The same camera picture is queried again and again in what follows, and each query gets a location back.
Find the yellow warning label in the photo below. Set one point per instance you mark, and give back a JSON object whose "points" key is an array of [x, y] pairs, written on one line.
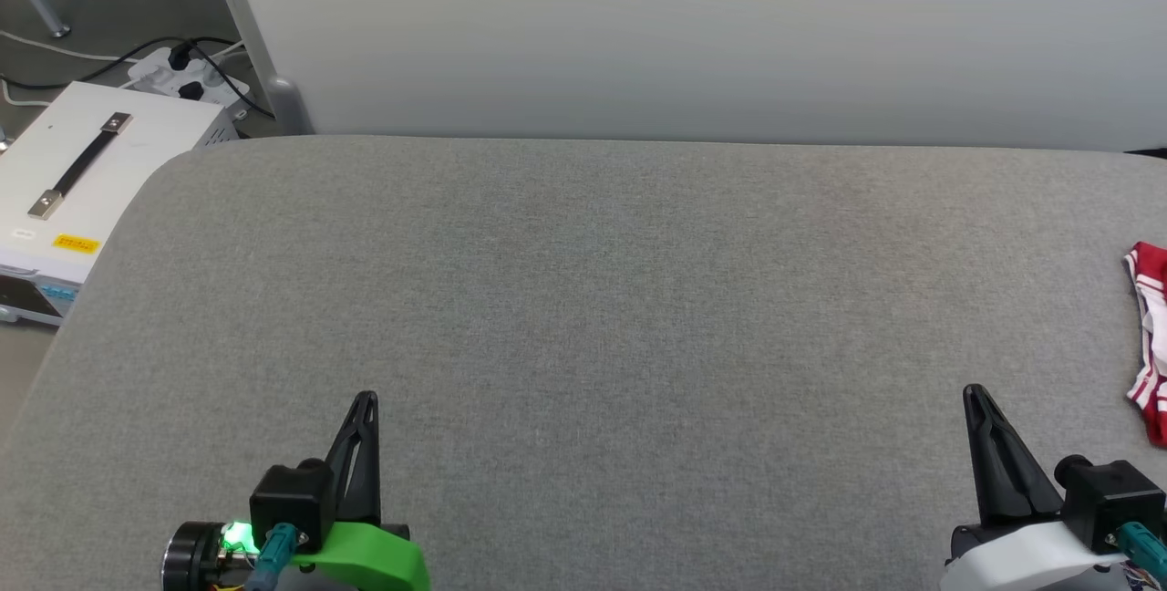
{"points": [[76, 243]]}

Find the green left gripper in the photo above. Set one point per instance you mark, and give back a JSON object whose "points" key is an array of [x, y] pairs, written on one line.
{"points": [[374, 554]]}

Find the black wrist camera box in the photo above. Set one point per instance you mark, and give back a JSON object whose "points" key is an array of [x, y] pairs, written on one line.
{"points": [[1108, 495], [292, 495]]}

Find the white equipment case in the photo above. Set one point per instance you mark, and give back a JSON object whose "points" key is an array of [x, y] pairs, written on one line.
{"points": [[137, 162]]}

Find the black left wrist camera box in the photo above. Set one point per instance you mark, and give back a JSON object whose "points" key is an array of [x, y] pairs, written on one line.
{"points": [[292, 495]]}

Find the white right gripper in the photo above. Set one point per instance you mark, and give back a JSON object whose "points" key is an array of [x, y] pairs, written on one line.
{"points": [[1021, 559]]}

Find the red and white shirt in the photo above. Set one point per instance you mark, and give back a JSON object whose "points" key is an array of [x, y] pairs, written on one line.
{"points": [[1153, 345]]}

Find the white partition panel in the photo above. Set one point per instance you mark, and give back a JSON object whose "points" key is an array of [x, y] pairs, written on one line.
{"points": [[684, 25]]}

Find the white power strip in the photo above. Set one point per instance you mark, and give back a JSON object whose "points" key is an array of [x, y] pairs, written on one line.
{"points": [[205, 80]]}

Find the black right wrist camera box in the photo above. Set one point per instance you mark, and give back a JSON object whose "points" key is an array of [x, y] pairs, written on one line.
{"points": [[1108, 495]]}

